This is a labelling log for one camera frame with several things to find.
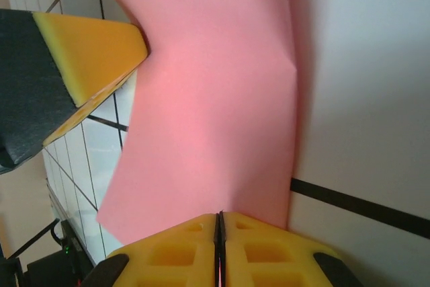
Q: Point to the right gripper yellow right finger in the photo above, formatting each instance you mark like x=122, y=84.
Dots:
x=268, y=260

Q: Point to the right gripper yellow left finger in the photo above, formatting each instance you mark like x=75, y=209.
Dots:
x=168, y=260

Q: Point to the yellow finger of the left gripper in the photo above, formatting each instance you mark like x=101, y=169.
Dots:
x=84, y=51

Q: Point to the pink paper sheet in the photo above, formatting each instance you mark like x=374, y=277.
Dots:
x=208, y=99

